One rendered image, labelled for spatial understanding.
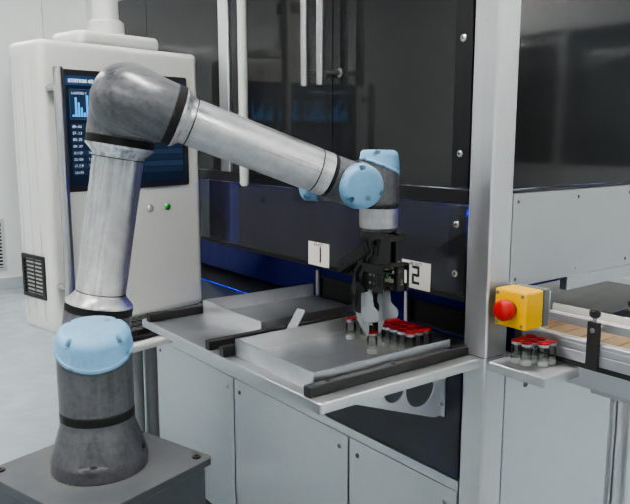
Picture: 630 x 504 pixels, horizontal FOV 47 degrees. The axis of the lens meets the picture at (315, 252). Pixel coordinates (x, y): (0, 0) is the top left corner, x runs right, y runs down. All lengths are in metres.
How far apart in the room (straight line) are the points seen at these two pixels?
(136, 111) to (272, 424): 1.22
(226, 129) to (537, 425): 0.95
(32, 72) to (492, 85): 1.13
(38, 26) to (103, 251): 5.60
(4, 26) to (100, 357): 5.70
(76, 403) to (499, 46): 0.95
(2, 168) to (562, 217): 5.57
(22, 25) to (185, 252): 4.76
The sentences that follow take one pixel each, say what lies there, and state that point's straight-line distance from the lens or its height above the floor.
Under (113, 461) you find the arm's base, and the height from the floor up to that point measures 0.82.
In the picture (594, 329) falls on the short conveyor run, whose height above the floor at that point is 0.96.
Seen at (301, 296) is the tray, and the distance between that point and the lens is 1.95.
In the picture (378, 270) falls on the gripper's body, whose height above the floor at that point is 1.06.
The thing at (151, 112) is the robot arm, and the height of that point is 1.35.
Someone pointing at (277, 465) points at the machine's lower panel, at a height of 0.38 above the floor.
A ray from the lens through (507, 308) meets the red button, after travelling 1.36.
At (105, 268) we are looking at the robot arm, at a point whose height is 1.09.
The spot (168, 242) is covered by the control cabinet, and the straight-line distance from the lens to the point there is 2.14.
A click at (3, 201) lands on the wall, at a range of 6.65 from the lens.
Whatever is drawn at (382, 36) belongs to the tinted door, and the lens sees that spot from 1.64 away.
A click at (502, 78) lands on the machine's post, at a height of 1.42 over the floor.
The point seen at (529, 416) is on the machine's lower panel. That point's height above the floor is 0.72.
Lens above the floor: 1.32
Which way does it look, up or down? 9 degrees down
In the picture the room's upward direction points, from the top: straight up
